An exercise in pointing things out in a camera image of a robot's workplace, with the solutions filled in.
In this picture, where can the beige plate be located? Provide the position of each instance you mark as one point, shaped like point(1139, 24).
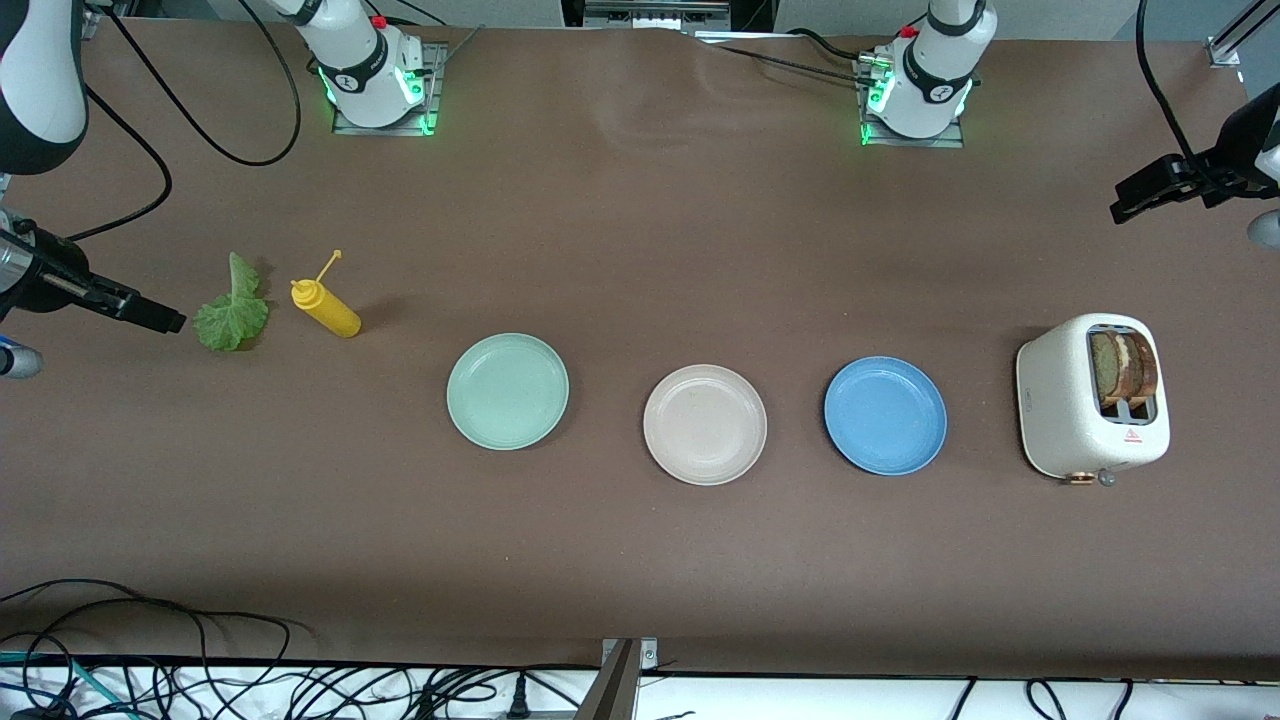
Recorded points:
point(705, 425)

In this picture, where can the silver aluminium rail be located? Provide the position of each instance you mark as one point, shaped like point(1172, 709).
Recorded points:
point(655, 12)

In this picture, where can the light brown bread slice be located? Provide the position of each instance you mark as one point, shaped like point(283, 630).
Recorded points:
point(1103, 365)

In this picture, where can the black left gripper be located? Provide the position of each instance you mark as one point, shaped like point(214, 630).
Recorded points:
point(1213, 171)

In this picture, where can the grey metal table bracket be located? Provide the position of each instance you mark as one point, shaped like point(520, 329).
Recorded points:
point(615, 690)

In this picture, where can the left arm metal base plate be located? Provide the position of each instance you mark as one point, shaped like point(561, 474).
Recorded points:
point(900, 143)

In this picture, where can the dark crust bread slice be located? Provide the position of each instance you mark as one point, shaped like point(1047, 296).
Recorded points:
point(1142, 365)

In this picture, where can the brown table cover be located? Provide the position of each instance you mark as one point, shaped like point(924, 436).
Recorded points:
point(640, 250)

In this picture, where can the black power plug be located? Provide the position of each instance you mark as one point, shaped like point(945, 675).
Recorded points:
point(517, 702)

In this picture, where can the mint green plate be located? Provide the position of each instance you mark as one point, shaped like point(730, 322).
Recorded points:
point(507, 392)

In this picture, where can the blue plate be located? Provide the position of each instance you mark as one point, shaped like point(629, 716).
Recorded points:
point(885, 415)

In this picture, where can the white toaster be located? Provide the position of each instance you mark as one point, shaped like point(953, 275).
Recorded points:
point(1055, 400)

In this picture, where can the green lettuce leaf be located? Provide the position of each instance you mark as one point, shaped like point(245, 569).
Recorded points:
point(230, 320)

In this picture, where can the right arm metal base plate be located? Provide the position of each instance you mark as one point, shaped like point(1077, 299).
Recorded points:
point(437, 60)

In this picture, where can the yellow squeeze bottle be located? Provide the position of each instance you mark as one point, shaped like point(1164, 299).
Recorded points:
point(335, 315)

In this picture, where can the aluminium frame profile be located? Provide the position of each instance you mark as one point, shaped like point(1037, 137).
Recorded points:
point(1235, 40)

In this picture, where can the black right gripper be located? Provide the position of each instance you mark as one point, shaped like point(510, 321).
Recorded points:
point(48, 272)

